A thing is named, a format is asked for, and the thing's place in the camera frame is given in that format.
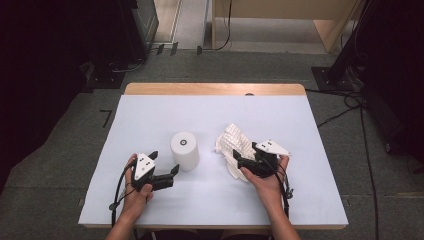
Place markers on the person's left hand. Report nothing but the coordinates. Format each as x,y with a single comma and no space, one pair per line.
133,203

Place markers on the white cylinder speaker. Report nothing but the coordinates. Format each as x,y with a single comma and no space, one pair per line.
185,151

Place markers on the black table grommet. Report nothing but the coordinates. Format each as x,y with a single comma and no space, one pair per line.
249,94

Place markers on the black stand post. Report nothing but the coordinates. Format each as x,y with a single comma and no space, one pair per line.
353,43

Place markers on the black stand base plate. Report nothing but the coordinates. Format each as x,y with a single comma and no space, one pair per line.
103,80
321,78

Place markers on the white waffle cloth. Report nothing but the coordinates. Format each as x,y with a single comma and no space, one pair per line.
233,141

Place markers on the small black floor foot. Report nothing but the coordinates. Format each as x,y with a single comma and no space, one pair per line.
199,50

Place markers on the dark curtain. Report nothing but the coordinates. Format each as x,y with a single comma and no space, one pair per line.
400,66
33,66

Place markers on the light wooden desk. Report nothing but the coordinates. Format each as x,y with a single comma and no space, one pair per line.
283,8

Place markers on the white table mat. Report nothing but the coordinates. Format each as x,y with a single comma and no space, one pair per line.
283,116

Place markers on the person's dark clothing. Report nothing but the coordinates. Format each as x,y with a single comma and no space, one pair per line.
186,236

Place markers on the person's right hand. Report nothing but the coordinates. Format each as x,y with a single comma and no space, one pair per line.
271,191

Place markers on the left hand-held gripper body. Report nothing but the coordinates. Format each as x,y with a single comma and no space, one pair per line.
143,165

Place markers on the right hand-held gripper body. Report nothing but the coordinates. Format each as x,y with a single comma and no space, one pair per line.
271,147

